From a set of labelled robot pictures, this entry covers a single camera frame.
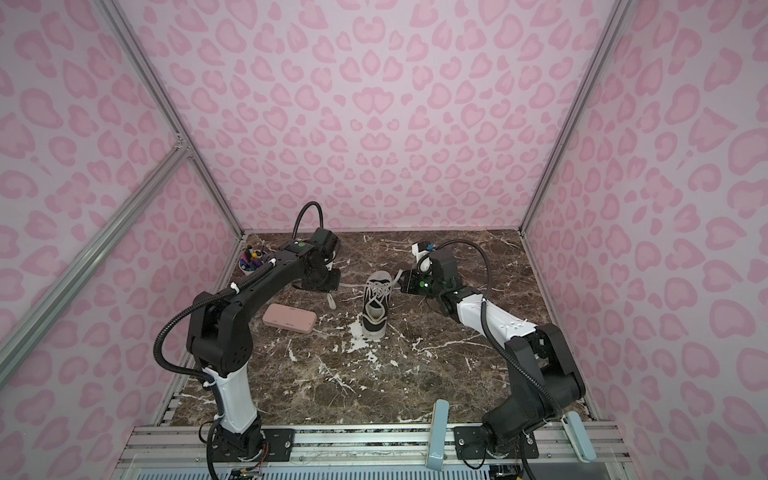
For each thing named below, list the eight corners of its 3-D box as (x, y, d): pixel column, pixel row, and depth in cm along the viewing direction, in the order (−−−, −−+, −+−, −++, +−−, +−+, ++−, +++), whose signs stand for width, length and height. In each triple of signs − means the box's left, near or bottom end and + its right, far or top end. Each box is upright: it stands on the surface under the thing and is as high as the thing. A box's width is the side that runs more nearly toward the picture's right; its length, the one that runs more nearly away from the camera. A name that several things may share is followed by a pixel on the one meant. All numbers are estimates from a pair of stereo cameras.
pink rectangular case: (260, 324, 97) (257, 319, 95) (270, 307, 101) (266, 302, 99) (312, 334, 95) (309, 330, 92) (319, 316, 99) (317, 311, 96)
